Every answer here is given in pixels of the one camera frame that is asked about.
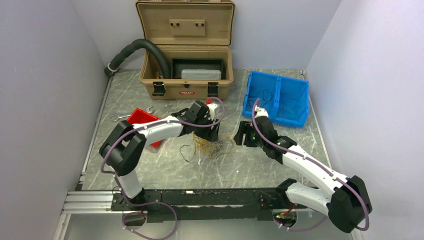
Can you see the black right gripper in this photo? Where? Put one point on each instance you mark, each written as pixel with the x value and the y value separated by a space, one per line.
pixel 245 127

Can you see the tan tool case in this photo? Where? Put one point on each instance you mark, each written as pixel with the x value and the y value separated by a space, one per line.
pixel 186 29

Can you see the blue bin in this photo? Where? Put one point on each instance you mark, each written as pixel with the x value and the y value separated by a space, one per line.
pixel 293 103
pixel 263 86

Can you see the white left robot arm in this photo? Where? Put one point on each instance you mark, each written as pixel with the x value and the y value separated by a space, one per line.
pixel 123 148

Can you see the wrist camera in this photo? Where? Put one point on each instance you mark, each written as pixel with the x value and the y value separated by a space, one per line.
pixel 213 109
pixel 260 112

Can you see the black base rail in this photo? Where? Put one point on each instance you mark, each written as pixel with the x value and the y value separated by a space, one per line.
pixel 161 205

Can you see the blue bin right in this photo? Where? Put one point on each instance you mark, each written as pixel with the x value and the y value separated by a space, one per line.
pixel 293 103

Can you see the black tray in case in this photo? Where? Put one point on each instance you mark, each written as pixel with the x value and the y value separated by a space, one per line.
pixel 180 64

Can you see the silver wrench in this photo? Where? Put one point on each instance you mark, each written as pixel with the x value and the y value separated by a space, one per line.
pixel 117 116

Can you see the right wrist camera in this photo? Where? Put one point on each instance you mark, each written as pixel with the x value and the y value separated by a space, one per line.
pixel 260 112

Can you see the grey plastic box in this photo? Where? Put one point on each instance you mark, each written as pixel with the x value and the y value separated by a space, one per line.
pixel 201 74

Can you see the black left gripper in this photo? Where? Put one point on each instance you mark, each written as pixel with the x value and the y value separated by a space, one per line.
pixel 211 135

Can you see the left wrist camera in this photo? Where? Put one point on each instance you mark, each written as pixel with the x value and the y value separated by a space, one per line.
pixel 213 109

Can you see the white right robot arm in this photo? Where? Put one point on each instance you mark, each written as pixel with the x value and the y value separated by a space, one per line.
pixel 343 200

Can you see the red bin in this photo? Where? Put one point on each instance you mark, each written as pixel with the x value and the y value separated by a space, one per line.
pixel 140 116

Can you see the blue bin left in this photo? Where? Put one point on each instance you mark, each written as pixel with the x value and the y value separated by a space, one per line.
pixel 263 86

